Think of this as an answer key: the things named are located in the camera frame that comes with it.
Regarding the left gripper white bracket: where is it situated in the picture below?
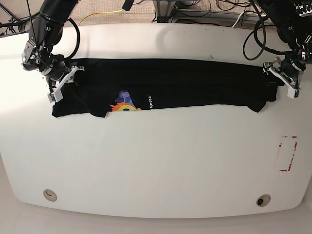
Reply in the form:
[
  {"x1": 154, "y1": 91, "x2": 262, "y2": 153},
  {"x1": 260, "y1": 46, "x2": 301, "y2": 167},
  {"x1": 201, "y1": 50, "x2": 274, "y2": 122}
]
[{"x1": 263, "y1": 57, "x2": 302, "y2": 92}]

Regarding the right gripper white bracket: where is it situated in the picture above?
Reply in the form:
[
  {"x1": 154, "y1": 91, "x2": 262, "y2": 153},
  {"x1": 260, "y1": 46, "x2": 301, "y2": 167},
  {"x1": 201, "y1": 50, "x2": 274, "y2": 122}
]
[{"x1": 45, "y1": 66, "x2": 85, "y2": 94}]

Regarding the black T-shirt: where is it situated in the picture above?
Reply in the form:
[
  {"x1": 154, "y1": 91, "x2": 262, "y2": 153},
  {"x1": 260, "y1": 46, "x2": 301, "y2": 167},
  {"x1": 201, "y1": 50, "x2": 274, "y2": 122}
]
[{"x1": 52, "y1": 58, "x2": 282, "y2": 117}]

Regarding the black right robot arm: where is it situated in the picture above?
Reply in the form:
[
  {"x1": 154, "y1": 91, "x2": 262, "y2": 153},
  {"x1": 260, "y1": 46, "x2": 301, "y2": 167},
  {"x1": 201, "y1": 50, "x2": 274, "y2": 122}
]
[{"x1": 22, "y1": 0, "x2": 80, "y2": 89}]

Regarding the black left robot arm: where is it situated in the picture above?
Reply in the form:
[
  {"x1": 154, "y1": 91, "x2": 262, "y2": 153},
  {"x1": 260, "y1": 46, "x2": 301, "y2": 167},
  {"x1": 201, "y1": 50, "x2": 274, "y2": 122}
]
[{"x1": 250, "y1": 0, "x2": 312, "y2": 98}]

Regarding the red tape rectangle marking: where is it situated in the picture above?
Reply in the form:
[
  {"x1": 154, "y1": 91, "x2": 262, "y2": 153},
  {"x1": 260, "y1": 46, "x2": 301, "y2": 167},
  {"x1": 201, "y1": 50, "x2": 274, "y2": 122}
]
[{"x1": 276, "y1": 136, "x2": 298, "y2": 172}]

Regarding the left table grommet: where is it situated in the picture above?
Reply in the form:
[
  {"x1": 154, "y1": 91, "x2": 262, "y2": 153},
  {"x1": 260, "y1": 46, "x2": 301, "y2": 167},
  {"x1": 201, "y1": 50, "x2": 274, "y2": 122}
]
[{"x1": 43, "y1": 189, "x2": 57, "y2": 202}]

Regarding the table grommet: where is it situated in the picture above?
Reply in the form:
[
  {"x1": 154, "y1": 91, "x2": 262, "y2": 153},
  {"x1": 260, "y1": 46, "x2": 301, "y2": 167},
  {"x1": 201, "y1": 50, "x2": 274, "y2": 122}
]
[
  {"x1": 43, "y1": 189, "x2": 57, "y2": 202},
  {"x1": 256, "y1": 194, "x2": 271, "y2": 207}
]

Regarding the right table grommet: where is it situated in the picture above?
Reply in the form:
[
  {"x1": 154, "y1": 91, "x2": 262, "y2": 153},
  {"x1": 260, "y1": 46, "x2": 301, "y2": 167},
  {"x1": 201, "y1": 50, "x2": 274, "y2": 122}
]
[{"x1": 256, "y1": 194, "x2": 271, "y2": 207}]

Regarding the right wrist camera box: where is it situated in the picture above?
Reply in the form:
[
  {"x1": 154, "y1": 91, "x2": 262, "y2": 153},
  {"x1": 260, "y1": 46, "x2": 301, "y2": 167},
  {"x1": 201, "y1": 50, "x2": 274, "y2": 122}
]
[{"x1": 48, "y1": 90, "x2": 63, "y2": 103}]

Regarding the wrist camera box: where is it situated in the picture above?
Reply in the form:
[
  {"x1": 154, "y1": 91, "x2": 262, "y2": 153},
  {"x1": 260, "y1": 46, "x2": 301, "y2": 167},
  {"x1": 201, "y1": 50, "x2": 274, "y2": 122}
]
[
  {"x1": 48, "y1": 90, "x2": 63, "y2": 103},
  {"x1": 287, "y1": 87, "x2": 299, "y2": 99}
]

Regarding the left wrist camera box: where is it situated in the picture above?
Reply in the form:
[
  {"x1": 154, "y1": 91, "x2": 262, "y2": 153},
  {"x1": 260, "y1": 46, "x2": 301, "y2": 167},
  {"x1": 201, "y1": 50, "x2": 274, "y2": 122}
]
[{"x1": 287, "y1": 87, "x2": 299, "y2": 99}]

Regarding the yellow cable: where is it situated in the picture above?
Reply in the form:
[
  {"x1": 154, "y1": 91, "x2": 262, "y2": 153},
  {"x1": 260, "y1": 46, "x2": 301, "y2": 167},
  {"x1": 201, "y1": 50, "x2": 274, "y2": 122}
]
[{"x1": 78, "y1": 9, "x2": 125, "y2": 27}]

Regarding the aluminium centre post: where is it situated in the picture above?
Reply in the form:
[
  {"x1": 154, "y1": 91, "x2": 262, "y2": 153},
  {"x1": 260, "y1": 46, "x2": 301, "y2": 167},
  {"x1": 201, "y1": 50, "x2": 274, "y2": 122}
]
[{"x1": 152, "y1": 0, "x2": 176, "y2": 23}]

